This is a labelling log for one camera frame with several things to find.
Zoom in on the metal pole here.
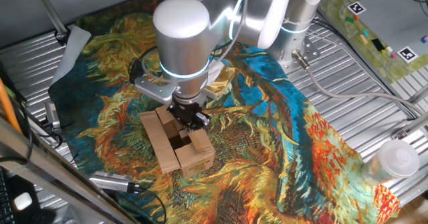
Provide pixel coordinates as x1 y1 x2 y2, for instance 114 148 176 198
29 0 70 39

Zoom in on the gold tissue pack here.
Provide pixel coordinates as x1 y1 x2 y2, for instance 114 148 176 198
202 62 236 100

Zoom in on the black camera cable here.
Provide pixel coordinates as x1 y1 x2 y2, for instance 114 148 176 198
133 183 167 224

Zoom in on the grey building baseplate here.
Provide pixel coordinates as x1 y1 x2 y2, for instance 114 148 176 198
356 0 428 64

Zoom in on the metal frame bar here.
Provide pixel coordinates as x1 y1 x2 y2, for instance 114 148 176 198
0 115 140 224

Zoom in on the sunflower painting tablecloth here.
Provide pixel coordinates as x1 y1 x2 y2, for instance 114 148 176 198
48 0 401 224

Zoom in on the green patterned mat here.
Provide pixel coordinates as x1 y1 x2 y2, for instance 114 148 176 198
317 0 428 84

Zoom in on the orange cable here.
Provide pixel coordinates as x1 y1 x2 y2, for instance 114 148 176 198
0 78 23 135

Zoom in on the aluminium profile rail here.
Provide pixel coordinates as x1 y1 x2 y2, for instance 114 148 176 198
391 112 428 141
406 83 428 104

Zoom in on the silver depth camera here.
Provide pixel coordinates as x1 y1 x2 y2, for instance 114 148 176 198
44 102 63 131
88 171 141 195

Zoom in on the silver camera mounting bracket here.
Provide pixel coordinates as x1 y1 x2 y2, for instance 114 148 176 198
133 76 177 105

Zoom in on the brown cardboard box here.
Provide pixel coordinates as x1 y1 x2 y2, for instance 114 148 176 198
138 105 217 179

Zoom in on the black keyboard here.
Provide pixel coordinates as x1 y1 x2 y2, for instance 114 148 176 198
0 169 17 224

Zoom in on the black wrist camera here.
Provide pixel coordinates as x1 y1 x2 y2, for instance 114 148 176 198
128 58 144 84

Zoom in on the small white box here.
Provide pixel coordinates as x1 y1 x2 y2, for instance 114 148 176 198
13 192 33 211

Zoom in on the black white fiducial tag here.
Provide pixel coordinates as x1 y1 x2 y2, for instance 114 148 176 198
346 1 367 16
397 45 419 64

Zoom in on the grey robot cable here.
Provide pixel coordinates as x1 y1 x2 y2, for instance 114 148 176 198
291 49 428 116

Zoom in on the black pole clamp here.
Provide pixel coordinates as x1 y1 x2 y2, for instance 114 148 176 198
54 28 73 47

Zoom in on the dark grey pad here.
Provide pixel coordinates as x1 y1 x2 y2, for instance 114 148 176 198
8 175 58 224

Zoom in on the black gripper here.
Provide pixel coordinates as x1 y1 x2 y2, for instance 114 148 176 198
167 102 211 132

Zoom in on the clear plastic lidded cup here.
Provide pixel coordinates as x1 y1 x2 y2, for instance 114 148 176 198
359 139 421 187

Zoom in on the black flat block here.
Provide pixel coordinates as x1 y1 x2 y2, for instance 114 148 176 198
370 38 385 52

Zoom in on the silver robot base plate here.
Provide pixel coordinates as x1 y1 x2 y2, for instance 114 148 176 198
277 33 321 75

